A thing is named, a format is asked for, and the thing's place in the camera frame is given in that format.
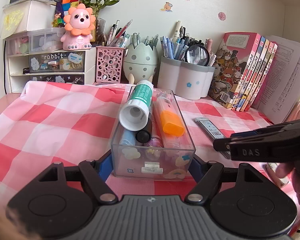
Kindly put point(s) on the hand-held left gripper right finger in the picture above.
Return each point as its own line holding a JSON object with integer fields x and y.
{"x": 195, "y": 168}

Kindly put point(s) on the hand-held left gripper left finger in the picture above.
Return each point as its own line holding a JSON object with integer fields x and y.
{"x": 103, "y": 166}

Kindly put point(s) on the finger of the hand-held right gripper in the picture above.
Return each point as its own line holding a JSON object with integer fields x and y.
{"x": 242, "y": 134}
{"x": 222, "y": 145}

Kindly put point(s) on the dark pencil lead case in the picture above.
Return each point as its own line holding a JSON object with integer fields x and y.
{"x": 210, "y": 127}

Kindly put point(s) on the clear plastic organizer tray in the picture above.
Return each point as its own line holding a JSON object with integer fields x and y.
{"x": 130, "y": 162}

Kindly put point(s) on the pink highlighter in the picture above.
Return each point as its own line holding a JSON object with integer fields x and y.
{"x": 172, "y": 142}

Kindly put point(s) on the grey-blue marker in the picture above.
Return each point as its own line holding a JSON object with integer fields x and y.
{"x": 127, "y": 138}

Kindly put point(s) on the purple cartoon pen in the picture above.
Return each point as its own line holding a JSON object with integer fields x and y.
{"x": 155, "y": 142}

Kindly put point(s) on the black marker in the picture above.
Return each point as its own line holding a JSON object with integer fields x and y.
{"x": 143, "y": 135}

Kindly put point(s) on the orange highlighter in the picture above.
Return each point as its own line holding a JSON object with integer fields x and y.
{"x": 171, "y": 122}

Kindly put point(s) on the green and white glue stick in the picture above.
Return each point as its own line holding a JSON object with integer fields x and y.
{"x": 140, "y": 97}

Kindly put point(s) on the dirty white eraser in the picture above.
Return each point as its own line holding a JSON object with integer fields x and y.
{"x": 272, "y": 167}

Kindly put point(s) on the blue spine comic book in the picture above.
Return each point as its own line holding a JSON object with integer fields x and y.
{"x": 250, "y": 75}

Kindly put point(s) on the yellow spine comic book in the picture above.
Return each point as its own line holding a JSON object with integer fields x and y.
{"x": 254, "y": 75}

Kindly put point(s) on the red spine comic book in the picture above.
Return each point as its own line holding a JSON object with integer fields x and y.
{"x": 259, "y": 75}

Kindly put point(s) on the white spine comic book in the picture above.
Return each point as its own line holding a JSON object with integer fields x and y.
{"x": 263, "y": 75}

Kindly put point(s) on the pink spine comic book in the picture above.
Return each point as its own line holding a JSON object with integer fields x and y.
{"x": 227, "y": 70}

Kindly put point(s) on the pink checkered tablecloth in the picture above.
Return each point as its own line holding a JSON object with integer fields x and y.
{"x": 52, "y": 120}

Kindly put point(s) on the stack of paper booklets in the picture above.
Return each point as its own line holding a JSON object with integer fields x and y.
{"x": 282, "y": 72}

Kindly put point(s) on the grey flower-shaped pen holder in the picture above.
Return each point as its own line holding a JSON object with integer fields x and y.
{"x": 185, "y": 80}

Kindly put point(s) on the black magnifying glass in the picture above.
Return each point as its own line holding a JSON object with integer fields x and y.
{"x": 197, "y": 55}

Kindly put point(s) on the pink perforated pen holder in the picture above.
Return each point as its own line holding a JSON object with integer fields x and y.
{"x": 108, "y": 65}

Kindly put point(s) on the white desktop drawer organiser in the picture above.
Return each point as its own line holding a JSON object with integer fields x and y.
{"x": 90, "y": 65}

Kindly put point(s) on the bunch of assorted pens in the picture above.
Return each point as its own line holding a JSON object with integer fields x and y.
{"x": 176, "y": 47}

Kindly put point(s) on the green egg-shaped pen holder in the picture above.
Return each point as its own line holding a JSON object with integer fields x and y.
{"x": 138, "y": 63}

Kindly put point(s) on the bunch of thin pens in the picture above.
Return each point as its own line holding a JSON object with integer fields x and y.
{"x": 113, "y": 36}

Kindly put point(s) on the dark glass vase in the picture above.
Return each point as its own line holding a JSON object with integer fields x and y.
{"x": 100, "y": 31}

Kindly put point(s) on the clear plastic drawer box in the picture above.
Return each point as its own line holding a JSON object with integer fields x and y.
{"x": 45, "y": 41}

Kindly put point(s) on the pink lion toy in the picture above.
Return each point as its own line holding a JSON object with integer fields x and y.
{"x": 78, "y": 21}

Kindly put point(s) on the small figurine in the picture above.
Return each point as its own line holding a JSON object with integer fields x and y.
{"x": 57, "y": 20}

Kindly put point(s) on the white storage box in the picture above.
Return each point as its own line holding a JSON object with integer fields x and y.
{"x": 37, "y": 17}

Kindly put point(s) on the colourful puzzle cube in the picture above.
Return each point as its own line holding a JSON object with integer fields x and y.
{"x": 70, "y": 0}

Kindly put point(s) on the yellow patterned paper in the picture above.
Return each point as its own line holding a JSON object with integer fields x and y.
{"x": 12, "y": 22}

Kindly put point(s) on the round pink wall sticker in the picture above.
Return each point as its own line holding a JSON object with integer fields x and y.
{"x": 222, "y": 15}

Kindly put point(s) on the animal wall sticker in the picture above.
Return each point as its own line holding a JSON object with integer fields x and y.
{"x": 166, "y": 6}

